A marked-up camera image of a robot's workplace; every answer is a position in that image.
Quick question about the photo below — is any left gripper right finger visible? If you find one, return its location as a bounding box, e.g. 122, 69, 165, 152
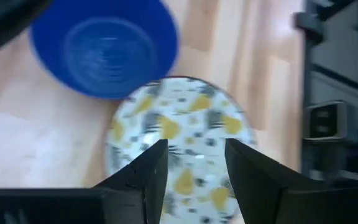
224, 138, 358, 224

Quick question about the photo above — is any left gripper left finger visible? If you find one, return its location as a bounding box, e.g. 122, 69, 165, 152
93, 139, 169, 224

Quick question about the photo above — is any speckled bowl with yellow outside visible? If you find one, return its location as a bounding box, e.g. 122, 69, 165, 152
106, 76, 257, 224

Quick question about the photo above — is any blue plastic mini bowl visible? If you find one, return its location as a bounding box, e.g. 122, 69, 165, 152
29, 0, 180, 100

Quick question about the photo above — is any black metal table frame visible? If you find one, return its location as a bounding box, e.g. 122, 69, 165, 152
293, 0, 358, 187

